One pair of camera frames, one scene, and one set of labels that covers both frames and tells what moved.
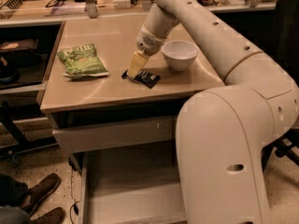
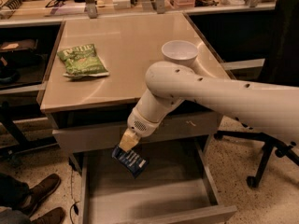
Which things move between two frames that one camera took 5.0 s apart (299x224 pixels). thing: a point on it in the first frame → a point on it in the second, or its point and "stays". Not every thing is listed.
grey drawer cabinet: [121, 137] stays
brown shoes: [39, 191] stays
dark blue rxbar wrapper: [144, 77] → [133, 161]
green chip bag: [82, 61] stays
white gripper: [150, 43] → [141, 124]
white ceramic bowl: [179, 54] stays
